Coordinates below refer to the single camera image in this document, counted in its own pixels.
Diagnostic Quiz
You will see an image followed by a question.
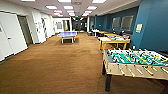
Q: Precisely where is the small white table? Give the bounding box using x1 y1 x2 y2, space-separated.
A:
91 29 101 37

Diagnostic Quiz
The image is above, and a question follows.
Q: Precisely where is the blue ping pong table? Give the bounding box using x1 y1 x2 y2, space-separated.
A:
55 31 79 45

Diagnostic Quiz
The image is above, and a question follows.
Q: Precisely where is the yellow wooden table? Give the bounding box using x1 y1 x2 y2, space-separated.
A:
97 34 132 52

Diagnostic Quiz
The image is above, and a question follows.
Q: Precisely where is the dark framed interior window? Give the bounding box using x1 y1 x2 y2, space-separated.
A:
112 17 122 30
120 15 134 32

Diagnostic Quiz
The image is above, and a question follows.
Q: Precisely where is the ceiling light panel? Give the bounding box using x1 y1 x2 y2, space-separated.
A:
45 5 58 10
57 0 72 3
92 0 107 4
86 5 98 10
63 5 75 10

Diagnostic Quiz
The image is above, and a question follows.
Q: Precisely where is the foosball table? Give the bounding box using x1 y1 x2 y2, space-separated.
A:
101 48 168 93

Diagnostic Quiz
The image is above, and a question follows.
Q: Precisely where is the grey door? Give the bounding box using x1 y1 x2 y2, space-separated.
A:
18 15 34 46

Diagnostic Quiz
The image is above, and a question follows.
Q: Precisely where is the white double door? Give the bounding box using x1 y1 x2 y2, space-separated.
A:
0 11 29 63

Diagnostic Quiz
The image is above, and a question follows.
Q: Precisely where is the yellow wall sign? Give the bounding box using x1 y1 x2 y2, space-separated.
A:
135 23 144 34

